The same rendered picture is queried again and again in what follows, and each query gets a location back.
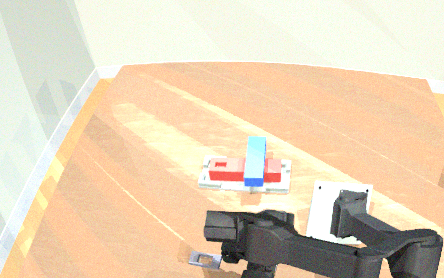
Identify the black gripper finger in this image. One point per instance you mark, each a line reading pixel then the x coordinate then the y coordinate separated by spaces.
pixel 249 267

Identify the blue rectangular block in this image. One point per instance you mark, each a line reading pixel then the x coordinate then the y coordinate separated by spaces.
pixel 255 161

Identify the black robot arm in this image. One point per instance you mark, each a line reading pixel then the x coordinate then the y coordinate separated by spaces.
pixel 268 237

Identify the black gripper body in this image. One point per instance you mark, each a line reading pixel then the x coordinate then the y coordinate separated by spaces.
pixel 258 272

